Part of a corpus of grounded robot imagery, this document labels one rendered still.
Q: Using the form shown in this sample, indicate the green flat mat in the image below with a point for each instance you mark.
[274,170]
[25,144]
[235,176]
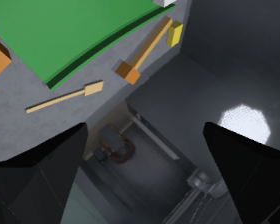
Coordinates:
[49,34]

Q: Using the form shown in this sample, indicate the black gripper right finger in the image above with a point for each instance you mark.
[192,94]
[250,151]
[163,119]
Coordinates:
[251,172]

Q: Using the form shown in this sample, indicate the yellow rectangular block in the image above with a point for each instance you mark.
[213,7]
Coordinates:
[174,33]

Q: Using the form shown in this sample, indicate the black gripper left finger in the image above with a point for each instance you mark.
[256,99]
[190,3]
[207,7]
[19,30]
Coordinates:
[35,185]

